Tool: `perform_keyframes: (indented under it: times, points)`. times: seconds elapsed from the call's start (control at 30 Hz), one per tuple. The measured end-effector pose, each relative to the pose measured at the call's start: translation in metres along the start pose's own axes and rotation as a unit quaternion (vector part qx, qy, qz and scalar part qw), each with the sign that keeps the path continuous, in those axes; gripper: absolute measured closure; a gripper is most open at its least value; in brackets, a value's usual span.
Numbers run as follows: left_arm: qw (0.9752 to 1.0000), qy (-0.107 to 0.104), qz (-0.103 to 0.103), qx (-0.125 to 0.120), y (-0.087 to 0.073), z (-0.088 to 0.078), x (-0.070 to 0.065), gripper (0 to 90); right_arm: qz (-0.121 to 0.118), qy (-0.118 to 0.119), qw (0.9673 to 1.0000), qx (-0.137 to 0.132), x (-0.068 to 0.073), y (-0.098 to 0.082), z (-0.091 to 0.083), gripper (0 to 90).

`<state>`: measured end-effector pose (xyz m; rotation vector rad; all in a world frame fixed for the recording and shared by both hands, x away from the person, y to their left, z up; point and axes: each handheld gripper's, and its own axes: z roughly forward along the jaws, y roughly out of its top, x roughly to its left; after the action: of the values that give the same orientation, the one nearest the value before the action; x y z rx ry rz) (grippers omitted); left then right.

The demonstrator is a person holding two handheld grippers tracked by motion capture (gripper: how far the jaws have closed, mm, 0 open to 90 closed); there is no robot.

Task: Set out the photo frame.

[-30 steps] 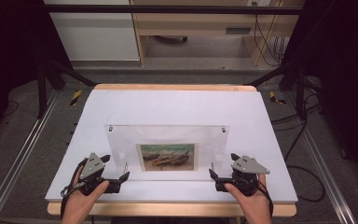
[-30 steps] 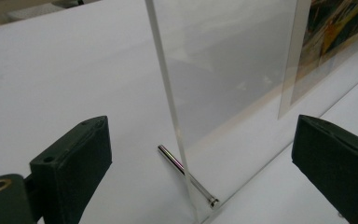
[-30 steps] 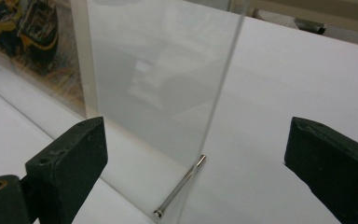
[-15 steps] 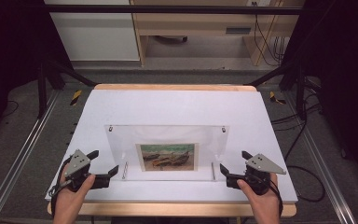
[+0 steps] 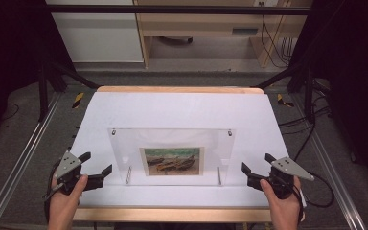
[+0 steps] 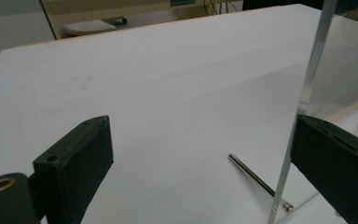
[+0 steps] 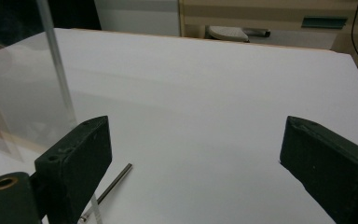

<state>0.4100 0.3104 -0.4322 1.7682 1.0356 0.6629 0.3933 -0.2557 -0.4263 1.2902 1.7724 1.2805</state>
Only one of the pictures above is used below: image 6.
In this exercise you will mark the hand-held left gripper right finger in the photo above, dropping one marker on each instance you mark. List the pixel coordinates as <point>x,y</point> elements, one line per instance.
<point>338,168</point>

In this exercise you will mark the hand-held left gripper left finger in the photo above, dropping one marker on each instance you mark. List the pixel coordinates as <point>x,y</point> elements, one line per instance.
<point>74,168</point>

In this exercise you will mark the clear acrylic photo frame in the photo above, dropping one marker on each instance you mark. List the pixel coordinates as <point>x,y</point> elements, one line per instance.
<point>341,62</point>

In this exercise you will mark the white table mat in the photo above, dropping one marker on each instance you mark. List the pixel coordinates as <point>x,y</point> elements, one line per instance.
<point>167,93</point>

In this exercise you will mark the white round perforated device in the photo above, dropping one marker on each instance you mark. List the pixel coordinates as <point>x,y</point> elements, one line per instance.
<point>88,27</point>

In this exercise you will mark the white cabinet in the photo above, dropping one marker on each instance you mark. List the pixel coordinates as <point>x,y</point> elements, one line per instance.
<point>9,34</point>

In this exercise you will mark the black tube under desk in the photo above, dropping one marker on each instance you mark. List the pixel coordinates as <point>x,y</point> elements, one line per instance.
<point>118,20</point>

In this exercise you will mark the light wooden desk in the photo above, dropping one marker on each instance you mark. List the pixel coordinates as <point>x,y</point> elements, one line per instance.
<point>143,9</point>

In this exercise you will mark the black curtain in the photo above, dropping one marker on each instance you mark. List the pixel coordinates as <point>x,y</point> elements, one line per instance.
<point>279,3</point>

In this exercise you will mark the metal frame pin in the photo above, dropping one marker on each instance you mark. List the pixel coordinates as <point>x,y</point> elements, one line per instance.
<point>251,175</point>

